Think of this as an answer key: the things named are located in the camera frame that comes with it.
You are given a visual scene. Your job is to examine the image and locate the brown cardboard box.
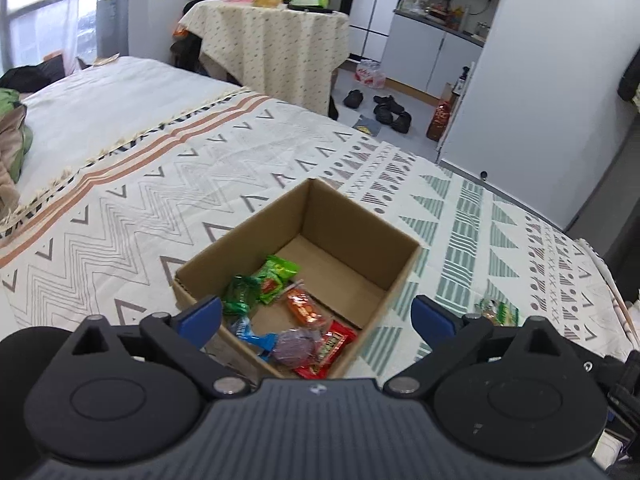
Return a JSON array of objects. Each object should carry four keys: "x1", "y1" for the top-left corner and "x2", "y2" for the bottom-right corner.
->
[{"x1": 172, "y1": 179, "x2": 420, "y2": 378}]

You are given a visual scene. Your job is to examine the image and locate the table with dotted cloth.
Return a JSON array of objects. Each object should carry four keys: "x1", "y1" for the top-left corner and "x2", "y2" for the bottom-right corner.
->
[{"x1": 179, "y1": 0, "x2": 349, "y2": 115}]

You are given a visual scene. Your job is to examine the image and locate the blue snack packet in box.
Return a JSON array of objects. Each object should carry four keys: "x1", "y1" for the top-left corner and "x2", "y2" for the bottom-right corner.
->
[{"x1": 231, "y1": 316, "x2": 278, "y2": 361}]

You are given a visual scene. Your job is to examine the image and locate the water bottle pack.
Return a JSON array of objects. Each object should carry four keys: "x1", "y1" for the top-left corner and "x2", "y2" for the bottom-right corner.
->
[{"x1": 355, "y1": 58, "x2": 386, "y2": 89}]

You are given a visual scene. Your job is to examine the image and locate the white kitchen cabinet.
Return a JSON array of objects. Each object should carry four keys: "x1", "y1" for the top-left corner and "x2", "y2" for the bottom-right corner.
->
[{"x1": 381, "y1": 13, "x2": 483, "y2": 96}]

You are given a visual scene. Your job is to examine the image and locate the dark green snack packet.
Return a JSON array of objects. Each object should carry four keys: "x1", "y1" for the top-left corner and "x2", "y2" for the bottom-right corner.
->
[{"x1": 222, "y1": 275, "x2": 260, "y2": 318}]

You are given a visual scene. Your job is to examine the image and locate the green quilt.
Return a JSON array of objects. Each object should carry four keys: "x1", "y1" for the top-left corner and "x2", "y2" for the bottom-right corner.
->
[{"x1": 0, "y1": 88, "x2": 32, "y2": 218}]

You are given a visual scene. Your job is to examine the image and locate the black shoe single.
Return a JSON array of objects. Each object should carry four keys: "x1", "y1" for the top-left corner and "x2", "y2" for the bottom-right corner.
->
[{"x1": 343, "y1": 89, "x2": 364, "y2": 110}]

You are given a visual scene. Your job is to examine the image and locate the patterned bed blanket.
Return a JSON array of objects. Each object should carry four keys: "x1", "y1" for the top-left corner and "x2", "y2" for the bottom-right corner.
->
[{"x1": 1, "y1": 58, "x2": 639, "y2": 380}]

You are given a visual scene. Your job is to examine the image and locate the red snack packet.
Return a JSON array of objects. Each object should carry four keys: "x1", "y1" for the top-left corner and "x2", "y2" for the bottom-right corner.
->
[{"x1": 294, "y1": 321, "x2": 357, "y2": 379}]

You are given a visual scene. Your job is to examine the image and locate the hanging dark clothes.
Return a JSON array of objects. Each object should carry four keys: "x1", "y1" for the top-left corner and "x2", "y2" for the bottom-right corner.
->
[{"x1": 617, "y1": 50, "x2": 640, "y2": 102}]

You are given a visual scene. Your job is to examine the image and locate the black shoes pile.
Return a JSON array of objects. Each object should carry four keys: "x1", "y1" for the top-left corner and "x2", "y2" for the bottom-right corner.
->
[{"x1": 373, "y1": 96, "x2": 412, "y2": 134}]

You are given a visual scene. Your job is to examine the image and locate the light green snack packet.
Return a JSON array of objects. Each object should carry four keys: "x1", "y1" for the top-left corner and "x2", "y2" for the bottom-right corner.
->
[{"x1": 253, "y1": 255, "x2": 299, "y2": 304}]

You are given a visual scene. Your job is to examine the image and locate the red oil bottle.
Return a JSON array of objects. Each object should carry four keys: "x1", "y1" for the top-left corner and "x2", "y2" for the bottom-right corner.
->
[{"x1": 426, "y1": 101, "x2": 451, "y2": 142}]

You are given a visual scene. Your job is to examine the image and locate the orange snack packet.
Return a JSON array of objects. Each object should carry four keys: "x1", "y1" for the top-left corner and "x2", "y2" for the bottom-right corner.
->
[{"x1": 284, "y1": 287, "x2": 326, "y2": 330}]

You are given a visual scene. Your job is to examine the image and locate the purple round snack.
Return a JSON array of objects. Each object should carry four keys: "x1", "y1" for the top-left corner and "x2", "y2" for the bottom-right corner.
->
[{"x1": 272, "y1": 328, "x2": 317, "y2": 368}]

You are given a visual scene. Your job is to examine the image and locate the green cookie packet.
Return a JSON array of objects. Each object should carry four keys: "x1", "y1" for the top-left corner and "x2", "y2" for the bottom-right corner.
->
[{"x1": 475, "y1": 298, "x2": 520, "y2": 327}]

